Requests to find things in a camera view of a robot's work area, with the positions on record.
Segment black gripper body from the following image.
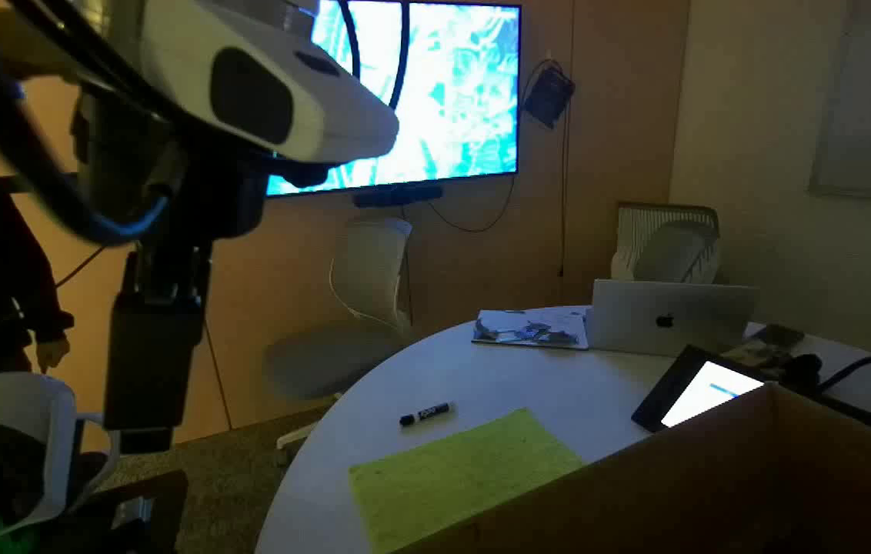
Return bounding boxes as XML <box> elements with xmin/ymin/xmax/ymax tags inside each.
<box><xmin>71</xmin><ymin>89</ymin><xmax>275</xmax><ymax>301</ymax></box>

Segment black marker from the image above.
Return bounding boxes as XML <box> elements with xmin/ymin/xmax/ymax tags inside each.
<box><xmin>396</xmin><ymin>400</ymin><xmax>455</xmax><ymax>431</ymax></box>

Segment yellow-green towel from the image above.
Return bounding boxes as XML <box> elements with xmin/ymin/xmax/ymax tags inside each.
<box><xmin>344</xmin><ymin>408</ymin><xmax>589</xmax><ymax>554</ymax></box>

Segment brown cardboard box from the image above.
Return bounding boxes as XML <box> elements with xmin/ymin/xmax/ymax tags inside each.
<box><xmin>390</xmin><ymin>383</ymin><xmax>871</xmax><ymax>554</ymax></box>

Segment black seat with small items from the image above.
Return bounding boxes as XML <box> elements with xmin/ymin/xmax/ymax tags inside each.
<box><xmin>38</xmin><ymin>467</ymin><xmax>192</xmax><ymax>554</ymax></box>

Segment white swivel chair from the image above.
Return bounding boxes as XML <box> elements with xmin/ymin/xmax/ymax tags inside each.
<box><xmin>266</xmin><ymin>212</ymin><xmax>417</xmax><ymax>404</ymax></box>

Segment black bar under TV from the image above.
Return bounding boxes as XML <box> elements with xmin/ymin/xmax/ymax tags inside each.
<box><xmin>352</xmin><ymin>181</ymin><xmax>445</xmax><ymax>211</ymax></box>

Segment printed papers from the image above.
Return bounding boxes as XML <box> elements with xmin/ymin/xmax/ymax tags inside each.
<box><xmin>472</xmin><ymin>306</ymin><xmax>593</xmax><ymax>353</ymax></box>

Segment silver laptop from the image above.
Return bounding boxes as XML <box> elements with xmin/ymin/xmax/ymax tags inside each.
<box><xmin>589</xmin><ymin>276</ymin><xmax>759</xmax><ymax>358</ymax></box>

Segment black tablet with lit screen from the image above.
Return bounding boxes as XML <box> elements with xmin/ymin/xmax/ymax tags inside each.
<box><xmin>629</xmin><ymin>341</ymin><xmax>769</xmax><ymax>435</ymax></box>

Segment smartphone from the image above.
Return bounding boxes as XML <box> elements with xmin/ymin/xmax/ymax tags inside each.
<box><xmin>751</xmin><ymin>322</ymin><xmax>806</xmax><ymax>353</ymax></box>

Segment black flat table device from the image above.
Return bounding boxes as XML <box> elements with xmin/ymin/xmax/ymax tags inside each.
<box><xmin>769</xmin><ymin>375</ymin><xmax>871</xmax><ymax>442</ymax></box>

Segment wall-mounted TV screen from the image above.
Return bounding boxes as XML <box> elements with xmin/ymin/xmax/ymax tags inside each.
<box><xmin>266</xmin><ymin>0</ymin><xmax>526</xmax><ymax>199</ymax></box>

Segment black wall-mounted device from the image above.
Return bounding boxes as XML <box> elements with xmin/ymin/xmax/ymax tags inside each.
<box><xmin>522</xmin><ymin>66</ymin><xmax>578</xmax><ymax>131</ymax></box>

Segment black table cable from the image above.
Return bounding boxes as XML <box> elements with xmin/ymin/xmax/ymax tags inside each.
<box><xmin>813</xmin><ymin>351</ymin><xmax>871</xmax><ymax>393</ymax></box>

